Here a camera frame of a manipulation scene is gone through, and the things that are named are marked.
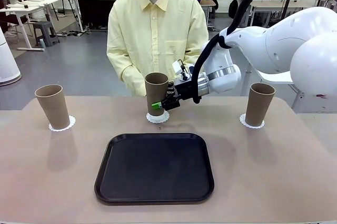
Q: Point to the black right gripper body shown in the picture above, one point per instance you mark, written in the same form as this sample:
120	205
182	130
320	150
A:
185	90

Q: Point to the right gripper finger with green tip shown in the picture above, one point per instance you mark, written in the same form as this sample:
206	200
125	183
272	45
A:
171	88
171	103

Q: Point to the tall brown paper cup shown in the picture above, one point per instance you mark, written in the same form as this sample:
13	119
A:
259	105
156	90
54	105

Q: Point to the white scalloped paper coaster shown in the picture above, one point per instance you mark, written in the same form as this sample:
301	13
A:
72	122
243	121
158	120

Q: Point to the person's left forearm yellow sleeve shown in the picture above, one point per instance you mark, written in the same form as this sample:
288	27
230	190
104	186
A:
194	53

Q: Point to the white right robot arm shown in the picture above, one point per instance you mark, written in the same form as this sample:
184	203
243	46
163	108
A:
284	48

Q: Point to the person's right forearm yellow sleeve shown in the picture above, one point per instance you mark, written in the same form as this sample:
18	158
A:
123	63

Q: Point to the person in yellow shirt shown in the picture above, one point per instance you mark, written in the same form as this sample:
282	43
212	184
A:
155	29

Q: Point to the black plastic tray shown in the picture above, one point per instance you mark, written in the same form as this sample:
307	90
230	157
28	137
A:
155	171

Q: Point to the small brown side table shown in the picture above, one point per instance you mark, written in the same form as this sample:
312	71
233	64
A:
209	3

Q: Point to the black backpack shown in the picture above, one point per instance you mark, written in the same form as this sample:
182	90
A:
233	9

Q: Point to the grey workbench with robots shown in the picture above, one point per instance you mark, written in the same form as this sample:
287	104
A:
271	4

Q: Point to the grey plastic step stool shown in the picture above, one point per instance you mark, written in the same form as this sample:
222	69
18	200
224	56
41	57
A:
46	32

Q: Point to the white cylindrical air purifier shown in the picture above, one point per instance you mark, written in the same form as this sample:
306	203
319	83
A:
8	63

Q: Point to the white desk with clutter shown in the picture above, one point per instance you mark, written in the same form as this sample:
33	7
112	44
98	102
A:
26	8

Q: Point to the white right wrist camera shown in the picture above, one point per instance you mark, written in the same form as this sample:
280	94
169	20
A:
180	69

